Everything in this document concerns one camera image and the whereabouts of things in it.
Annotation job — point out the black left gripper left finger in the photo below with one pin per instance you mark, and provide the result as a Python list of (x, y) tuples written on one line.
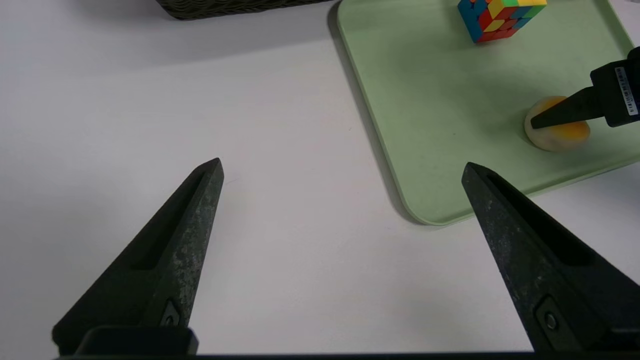
[(165, 280)]

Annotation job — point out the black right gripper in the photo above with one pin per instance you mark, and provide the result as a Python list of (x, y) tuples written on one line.
[(612, 95)]

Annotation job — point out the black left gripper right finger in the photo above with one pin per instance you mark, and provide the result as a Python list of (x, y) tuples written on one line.
[(550, 275)]

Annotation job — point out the orange and white bun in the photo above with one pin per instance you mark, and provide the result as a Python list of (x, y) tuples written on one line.
[(560, 137)]

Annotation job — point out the dark brown wicker basket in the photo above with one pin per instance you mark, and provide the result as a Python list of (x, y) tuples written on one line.
[(225, 7)]

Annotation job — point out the multicoloured puzzle cube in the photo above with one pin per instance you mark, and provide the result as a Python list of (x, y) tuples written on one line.
[(495, 22)]

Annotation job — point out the green plastic tray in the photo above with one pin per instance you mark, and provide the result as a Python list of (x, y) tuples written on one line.
[(440, 125)]

